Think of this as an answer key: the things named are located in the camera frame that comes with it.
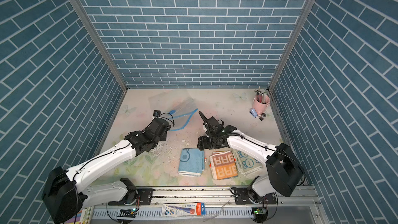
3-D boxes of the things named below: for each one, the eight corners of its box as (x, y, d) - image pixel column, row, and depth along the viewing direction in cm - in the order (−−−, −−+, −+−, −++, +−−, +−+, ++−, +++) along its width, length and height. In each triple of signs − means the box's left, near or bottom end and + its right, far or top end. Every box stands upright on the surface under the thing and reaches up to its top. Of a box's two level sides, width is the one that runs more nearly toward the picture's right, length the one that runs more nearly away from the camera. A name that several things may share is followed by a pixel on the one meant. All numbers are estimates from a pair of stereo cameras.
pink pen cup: (250, 112, 109) (256, 96, 96) (250, 104, 114) (256, 88, 101) (264, 115, 107) (272, 99, 95) (264, 107, 112) (272, 91, 100)
